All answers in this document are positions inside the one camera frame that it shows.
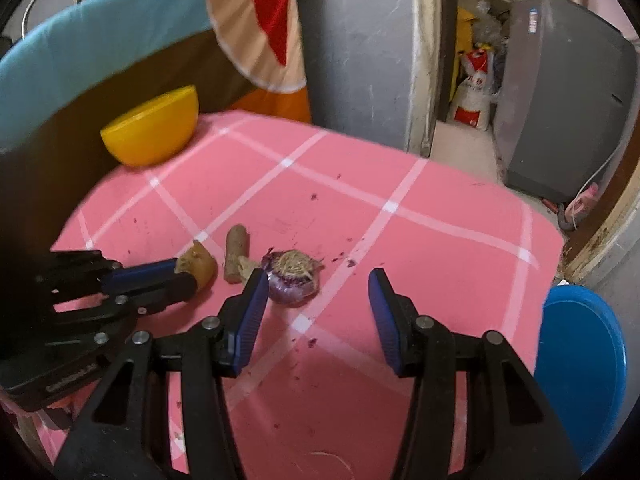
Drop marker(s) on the beige red orange cloth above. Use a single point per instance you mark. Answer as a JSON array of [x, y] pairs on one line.
[[255, 35]]

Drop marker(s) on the brown root stub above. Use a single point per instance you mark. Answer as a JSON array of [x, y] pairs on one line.
[[236, 255]]

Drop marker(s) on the white sack red print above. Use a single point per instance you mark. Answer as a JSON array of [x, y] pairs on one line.
[[475, 95]]

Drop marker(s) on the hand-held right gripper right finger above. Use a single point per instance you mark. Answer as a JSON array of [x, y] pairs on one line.
[[387, 320]]

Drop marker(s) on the purple onion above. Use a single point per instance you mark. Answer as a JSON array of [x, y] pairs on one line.
[[292, 280]]

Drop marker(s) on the pink checked cloth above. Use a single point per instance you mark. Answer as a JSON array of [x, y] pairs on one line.
[[350, 210]]

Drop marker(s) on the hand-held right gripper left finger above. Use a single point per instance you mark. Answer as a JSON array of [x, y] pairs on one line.
[[252, 320]]

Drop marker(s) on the grey refrigerator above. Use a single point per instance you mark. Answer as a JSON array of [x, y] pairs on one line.
[[560, 100]]

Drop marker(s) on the tan vegetable scrap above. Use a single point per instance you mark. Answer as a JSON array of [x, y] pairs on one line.
[[202, 267]]

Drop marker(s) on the blue plastic basin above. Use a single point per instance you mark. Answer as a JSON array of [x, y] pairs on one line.
[[585, 375]]

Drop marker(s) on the small tan peel piece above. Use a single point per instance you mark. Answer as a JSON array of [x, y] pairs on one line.
[[247, 267]]

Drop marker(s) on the metal tap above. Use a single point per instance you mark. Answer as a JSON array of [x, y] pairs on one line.
[[40, 0]]

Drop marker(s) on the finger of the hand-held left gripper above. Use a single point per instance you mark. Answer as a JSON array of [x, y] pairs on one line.
[[145, 272], [165, 295]]

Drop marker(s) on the pink slipper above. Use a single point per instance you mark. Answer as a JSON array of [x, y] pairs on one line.
[[582, 205]]

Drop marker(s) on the yellow plastic bowl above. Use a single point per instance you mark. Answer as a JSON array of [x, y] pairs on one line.
[[150, 132]]

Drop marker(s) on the brown wooden board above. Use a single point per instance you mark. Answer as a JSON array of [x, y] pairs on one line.
[[60, 170]]

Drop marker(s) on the yellow plastic bin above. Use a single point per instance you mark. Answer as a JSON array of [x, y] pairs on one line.
[[464, 45]]

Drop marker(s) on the brown door frame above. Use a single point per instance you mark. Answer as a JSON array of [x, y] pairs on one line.
[[447, 35]]

